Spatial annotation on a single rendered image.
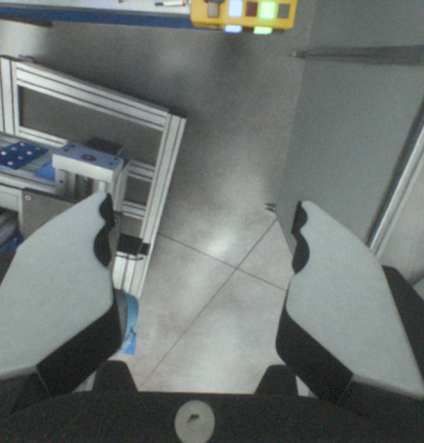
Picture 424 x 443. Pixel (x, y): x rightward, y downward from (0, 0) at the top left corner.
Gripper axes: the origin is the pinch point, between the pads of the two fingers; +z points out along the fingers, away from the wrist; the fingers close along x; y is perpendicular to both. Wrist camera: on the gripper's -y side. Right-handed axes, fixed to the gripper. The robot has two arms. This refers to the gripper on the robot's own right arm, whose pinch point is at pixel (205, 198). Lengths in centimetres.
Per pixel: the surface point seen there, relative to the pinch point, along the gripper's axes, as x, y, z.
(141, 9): -15, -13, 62
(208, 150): 1, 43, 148
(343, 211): 46, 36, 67
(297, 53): 43, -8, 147
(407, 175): 46, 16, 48
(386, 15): 46, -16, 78
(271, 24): 9.0, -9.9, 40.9
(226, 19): 2.0, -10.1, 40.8
